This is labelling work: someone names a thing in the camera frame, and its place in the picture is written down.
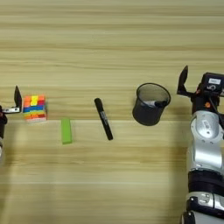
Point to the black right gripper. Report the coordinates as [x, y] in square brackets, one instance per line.
[201, 102]

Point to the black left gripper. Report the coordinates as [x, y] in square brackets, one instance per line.
[2, 122]

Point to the multicoloured puzzle cube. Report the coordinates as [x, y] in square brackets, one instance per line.
[34, 108]

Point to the white marker with black cap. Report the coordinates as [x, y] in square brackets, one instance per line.
[154, 103]

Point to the black mesh pen cup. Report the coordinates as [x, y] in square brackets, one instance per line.
[147, 115]

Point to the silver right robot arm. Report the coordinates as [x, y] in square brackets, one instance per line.
[205, 151]

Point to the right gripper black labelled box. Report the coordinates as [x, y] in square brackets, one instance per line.
[214, 81]

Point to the green rectangular block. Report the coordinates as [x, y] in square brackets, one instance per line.
[66, 131]

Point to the black marker pen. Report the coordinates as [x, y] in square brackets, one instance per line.
[103, 119]

